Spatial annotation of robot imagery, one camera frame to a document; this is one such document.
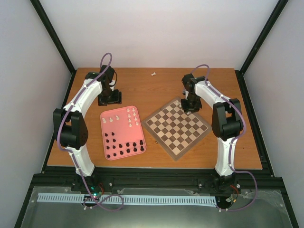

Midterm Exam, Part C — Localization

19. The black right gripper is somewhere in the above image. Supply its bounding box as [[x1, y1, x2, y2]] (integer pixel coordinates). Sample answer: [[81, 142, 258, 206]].
[[180, 93, 202, 114]]

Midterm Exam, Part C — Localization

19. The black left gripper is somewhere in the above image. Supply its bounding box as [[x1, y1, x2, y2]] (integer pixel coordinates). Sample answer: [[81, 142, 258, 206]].
[[97, 88, 121, 106]]

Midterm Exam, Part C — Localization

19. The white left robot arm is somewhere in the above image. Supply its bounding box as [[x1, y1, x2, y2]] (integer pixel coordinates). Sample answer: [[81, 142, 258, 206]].
[[53, 65, 122, 191]]

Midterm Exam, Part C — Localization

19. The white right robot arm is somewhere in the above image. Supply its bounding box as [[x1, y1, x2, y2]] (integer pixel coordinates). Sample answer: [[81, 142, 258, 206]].
[[181, 74, 245, 177]]

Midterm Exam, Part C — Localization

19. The wooden chess board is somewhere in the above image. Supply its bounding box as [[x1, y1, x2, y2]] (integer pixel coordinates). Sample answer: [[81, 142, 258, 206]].
[[142, 97, 212, 161]]

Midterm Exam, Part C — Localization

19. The pink plastic tray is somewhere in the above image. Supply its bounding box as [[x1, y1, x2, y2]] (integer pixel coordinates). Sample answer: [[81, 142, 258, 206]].
[[100, 106, 147, 161]]

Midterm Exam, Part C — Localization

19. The black aluminium frame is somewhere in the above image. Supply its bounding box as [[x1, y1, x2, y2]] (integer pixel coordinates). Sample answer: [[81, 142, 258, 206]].
[[15, 0, 299, 228]]

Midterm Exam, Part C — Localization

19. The light blue cable duct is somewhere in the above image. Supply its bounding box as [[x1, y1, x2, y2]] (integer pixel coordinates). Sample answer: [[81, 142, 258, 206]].
[[37, 193, 216, 207]]

